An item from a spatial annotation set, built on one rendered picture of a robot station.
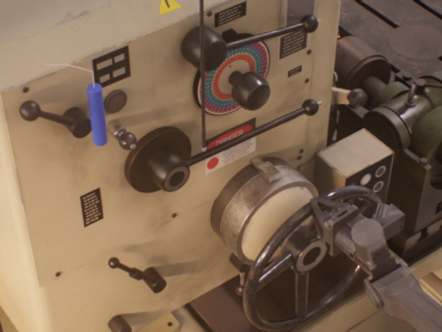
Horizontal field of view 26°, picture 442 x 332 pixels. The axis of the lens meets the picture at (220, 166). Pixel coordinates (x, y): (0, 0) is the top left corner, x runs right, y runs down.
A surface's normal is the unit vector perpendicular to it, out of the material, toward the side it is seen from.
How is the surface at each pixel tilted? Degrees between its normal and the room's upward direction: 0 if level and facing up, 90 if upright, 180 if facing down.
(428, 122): 28
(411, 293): 38
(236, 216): 56
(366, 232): 18
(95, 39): 45
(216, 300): 0
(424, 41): 0
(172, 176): 90
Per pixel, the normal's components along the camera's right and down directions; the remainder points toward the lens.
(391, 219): -0.08, -0.68
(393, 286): -0.45, -0.86
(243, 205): -0.54, -0.29
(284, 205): 0.52, 0.11
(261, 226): 0.19, 0.41
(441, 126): -0.29, -0.54
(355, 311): 0.58, 0.56
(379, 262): 0.39, 0.62
